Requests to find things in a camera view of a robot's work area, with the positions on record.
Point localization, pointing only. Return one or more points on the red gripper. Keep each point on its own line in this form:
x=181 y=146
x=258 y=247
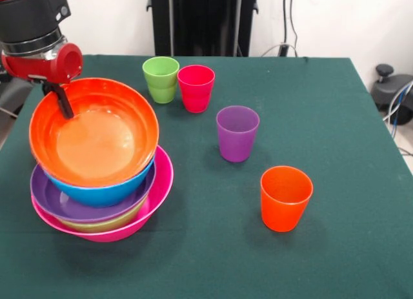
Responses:
x=48 y=66

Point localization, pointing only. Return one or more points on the orange bowl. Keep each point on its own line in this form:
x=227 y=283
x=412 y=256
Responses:
x=96 y=140

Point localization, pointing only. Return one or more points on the purple bowl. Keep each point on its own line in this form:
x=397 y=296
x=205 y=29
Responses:
x=48 y=199

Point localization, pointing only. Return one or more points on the blue bowl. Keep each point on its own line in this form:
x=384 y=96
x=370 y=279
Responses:
x=103 y=195

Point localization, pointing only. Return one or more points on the pink bowl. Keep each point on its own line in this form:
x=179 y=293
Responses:
x=163 y=179

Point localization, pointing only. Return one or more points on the green bowl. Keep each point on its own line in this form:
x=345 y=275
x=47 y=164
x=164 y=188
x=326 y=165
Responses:
x=103 y=225

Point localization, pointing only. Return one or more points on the purple cup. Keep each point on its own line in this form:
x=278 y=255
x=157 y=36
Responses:
x=237 y=144

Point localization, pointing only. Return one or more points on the black equipment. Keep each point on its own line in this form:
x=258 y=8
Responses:
x=13 y=92

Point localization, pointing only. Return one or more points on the green cup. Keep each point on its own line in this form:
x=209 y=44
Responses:
x=163 y=95
x=160 y=66

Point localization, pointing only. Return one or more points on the red cup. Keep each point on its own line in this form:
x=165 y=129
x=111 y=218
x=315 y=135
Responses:
x=195 y=92

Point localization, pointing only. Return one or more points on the black plug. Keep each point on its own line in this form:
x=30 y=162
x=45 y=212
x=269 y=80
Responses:
x=283 y=50

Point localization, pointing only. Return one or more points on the orange cup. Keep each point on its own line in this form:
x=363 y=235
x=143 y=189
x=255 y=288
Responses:
x=284 y=208

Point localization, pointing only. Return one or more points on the dark green tablecloth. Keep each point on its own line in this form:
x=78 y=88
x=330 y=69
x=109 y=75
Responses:
x=338 y=247

